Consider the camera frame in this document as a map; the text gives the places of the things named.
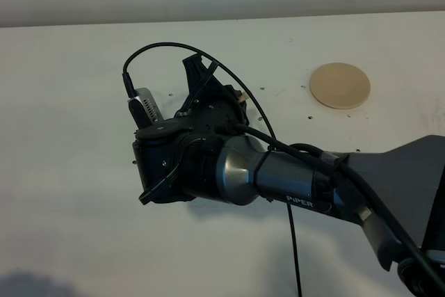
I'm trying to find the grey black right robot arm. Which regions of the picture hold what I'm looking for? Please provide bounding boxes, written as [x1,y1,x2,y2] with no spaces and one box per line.
[122,53,444,296]

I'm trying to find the round tan teapot coaster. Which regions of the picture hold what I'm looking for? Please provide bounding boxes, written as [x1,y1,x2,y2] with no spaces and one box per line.
[309,63,371,110]

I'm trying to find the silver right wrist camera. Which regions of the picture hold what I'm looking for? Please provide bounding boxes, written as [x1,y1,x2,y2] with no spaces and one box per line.
[126,88,164,129]

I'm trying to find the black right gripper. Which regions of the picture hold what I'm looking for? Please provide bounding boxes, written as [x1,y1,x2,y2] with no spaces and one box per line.
[132,54,248,204]

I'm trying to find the black camera cable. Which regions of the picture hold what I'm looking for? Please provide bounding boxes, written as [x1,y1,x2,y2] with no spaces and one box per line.
[121,42,445,297]

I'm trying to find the tan ceramic teapot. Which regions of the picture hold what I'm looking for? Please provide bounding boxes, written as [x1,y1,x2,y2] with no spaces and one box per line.
[237,91,250,104]

